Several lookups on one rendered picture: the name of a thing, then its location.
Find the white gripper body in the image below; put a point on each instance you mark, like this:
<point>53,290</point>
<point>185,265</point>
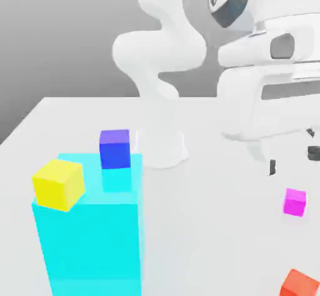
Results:
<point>240,110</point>

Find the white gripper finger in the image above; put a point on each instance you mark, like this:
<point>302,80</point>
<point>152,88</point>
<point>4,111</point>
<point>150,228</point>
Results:
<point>314,153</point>
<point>261,150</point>

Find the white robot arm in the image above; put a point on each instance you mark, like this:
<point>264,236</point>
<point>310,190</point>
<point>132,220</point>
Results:
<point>160,50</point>

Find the small magenta cube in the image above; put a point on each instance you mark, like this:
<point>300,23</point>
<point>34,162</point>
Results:
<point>294,204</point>

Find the small blue cube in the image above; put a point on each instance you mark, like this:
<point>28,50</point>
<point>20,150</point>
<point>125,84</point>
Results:
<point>115,153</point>

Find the small orange cube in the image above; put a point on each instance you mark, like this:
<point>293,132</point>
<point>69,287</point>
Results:
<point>300,286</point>

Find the small yellow cube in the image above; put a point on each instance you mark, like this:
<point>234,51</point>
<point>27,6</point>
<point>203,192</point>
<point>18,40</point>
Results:
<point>56,188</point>

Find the large cyan box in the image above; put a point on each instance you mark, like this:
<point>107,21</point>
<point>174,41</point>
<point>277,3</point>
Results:
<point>95,238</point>

